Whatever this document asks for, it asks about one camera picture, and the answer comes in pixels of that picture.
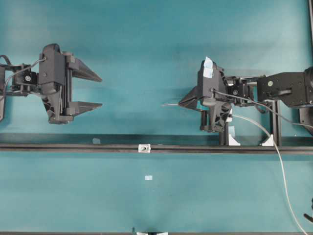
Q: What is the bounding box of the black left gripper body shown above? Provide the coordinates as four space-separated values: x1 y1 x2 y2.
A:
38 44 73 124

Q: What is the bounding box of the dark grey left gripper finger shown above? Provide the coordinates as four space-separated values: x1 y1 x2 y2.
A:
64 51 102 82
66 101 102 116

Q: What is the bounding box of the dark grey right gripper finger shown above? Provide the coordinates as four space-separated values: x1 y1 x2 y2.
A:
179 86 199 105
179 99 202 111

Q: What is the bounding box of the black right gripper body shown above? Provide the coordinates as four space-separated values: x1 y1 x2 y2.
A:
197 60 232 133

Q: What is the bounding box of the thin grey wire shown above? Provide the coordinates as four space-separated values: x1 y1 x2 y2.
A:
161 102 311 235

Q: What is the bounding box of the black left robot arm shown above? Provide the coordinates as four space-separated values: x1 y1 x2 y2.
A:
0 44 102 124

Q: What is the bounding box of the blue tape on right gripper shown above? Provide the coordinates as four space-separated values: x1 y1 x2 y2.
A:
203 56 213 79

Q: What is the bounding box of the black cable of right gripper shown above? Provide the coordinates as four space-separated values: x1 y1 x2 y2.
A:
212 89 313 127

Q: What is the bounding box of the white wire clamp holder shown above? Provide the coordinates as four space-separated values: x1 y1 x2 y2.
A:
226 110 232 123

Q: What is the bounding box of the grey cable of left gripper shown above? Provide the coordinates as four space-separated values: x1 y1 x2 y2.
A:
4 57 46 92

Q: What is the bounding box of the long black aluminium rail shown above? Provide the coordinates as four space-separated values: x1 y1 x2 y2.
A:
0 142 313 155

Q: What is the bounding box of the white corner bracket left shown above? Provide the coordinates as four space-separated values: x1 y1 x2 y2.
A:
228 134 241 146

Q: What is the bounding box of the white corner bracket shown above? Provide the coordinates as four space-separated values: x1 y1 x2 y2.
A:
261 134 274 146
228 134 241 146

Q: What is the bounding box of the silver metal fitting on rail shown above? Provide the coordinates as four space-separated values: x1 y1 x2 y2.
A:
138 144 151 153

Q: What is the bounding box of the black aluminium frame stand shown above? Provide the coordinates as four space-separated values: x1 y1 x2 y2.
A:
219 112 282 146

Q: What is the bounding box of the white corner bracket right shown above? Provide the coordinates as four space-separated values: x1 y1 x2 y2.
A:
261 134 274 146

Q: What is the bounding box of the white bracket at bottom edge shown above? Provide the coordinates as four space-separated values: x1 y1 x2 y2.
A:
133 232 169 235

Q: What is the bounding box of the black vertical post top right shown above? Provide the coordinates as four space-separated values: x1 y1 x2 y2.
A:
308 0 313 43

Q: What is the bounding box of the black cable at right edge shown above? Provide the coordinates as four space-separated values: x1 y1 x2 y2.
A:
303 195 313 222

